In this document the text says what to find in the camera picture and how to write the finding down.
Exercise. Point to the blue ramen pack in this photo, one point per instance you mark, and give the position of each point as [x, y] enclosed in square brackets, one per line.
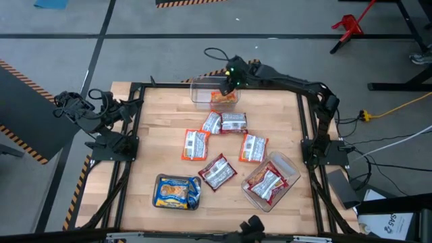
[194, 192]
[172, 193]

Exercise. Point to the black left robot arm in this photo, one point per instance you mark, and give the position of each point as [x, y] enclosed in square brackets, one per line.
[98, 125]

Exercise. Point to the black neighbouring table legs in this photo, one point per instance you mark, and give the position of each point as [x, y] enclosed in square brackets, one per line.
[388, 86]

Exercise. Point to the person's shoe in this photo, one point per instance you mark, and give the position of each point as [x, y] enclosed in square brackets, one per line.
[420, 59]

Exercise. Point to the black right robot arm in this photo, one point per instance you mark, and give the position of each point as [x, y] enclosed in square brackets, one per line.
[297, 82]

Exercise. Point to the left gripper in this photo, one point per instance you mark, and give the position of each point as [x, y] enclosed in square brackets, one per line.
[123, 110]

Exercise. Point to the black aluminium table frame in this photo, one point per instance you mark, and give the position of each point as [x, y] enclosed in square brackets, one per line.
[168, 85]

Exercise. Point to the red metal floor stand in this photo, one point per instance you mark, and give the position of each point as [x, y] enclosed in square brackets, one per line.
[349, 24]

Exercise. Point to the white printed box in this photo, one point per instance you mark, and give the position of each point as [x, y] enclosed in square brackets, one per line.
[384, 224]

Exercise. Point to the blue floor mat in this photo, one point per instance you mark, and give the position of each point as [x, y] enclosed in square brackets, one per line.
[50, 3]

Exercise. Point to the smoky dark plastic bin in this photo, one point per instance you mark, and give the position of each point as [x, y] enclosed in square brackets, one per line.
[155, 202]

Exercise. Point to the red roast beef ramen pack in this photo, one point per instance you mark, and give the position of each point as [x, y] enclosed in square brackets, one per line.
[234, 122]
[260, 174]
[217, 172]
[268, 185]

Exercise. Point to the clear rectangular plastic bin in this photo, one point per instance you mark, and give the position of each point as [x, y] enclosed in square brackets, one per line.
[202, 98]

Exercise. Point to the clear rounded plastic bin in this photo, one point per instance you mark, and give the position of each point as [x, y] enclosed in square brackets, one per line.
[287, 165]

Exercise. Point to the black hazard-striped floor mat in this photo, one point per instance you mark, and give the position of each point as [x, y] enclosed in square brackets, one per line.
[175, 2]
[27, 111]
[206, 75]

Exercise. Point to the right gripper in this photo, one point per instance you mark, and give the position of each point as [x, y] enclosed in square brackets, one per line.
[238, 71]

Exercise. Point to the orange chicken ramen pack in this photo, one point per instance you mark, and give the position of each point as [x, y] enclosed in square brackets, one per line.
[223, 98]
[195, 145]
[212, 123]
[253, 148]

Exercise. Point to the dark grey flat box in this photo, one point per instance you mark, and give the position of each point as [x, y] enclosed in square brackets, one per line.
[342, 189]

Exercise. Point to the black table-level camera mount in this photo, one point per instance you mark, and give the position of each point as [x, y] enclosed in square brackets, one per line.
[253, 224]

